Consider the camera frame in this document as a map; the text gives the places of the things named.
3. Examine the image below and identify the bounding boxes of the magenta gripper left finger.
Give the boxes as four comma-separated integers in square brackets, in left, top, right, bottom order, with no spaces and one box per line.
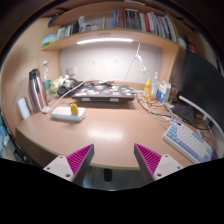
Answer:
[44,144,94,186]

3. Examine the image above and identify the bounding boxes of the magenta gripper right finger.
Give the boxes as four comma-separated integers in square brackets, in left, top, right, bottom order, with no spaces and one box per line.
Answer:
[134,143,183,183]

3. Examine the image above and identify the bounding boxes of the yellow charger plug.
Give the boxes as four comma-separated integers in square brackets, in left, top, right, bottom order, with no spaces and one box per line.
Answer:
[71,103,79,115]

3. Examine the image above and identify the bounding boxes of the white blue keyboard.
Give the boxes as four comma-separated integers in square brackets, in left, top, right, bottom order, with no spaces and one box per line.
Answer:
[162,120,218,164]

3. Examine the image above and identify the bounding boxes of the white power strip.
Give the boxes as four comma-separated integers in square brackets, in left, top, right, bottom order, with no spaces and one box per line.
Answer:
[51,107,86,121]

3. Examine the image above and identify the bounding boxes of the yellow squeeze bottle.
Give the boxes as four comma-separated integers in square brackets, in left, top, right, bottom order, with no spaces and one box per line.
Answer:
[143,79,152,100]

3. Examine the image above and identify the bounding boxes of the blue white carton box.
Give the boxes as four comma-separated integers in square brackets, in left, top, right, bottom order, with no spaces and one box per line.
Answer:
[157,81,171,103]

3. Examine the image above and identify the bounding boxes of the white paper roll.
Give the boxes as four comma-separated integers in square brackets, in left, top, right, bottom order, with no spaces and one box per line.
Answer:
[18,98,30,119]

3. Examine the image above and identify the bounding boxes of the pink metal water bottle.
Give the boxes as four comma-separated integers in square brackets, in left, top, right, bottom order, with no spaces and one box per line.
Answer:
[28,69,48,113]

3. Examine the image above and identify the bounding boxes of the black headphones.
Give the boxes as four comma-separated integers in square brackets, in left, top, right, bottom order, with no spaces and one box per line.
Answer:
[57,78,80,97]

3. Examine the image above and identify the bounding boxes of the clear spray bottle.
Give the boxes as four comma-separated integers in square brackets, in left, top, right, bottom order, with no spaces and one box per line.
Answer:
[152,72,159,98]

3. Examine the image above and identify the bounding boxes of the black stickered laptop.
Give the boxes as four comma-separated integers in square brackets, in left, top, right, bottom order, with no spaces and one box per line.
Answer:
[72,83,134,102]

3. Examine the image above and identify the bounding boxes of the clear plastic water bottle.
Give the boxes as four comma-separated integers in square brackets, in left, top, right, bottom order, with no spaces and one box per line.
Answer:
[43,60,53,103]

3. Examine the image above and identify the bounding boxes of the black computer monitor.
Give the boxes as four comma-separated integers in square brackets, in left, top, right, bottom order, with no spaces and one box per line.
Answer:
[180,51,224,133]

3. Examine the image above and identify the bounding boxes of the white LED light bar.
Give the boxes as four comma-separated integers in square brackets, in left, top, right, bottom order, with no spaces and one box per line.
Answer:
[77,37,133,45]

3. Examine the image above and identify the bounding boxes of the white books left shelf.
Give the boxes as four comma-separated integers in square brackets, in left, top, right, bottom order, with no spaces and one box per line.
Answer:
[56,25,72,40]

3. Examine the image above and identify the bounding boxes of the row of books right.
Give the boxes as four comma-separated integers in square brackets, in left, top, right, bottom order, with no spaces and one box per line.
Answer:
[113,9,177,42]

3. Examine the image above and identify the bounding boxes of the tangled white desk cables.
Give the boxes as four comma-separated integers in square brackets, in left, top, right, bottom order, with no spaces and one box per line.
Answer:
[135,94,178,131]

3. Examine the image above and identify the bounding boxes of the white power strip cable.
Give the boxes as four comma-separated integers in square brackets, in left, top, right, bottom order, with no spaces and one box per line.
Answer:
[53,77,93,110]

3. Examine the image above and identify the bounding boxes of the white hanging cable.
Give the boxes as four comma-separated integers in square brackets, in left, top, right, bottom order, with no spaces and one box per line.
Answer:
[123,41,148,83]

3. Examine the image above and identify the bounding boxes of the wooden wall shelf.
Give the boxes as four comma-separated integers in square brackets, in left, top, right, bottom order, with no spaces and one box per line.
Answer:
[39,0,183,101]

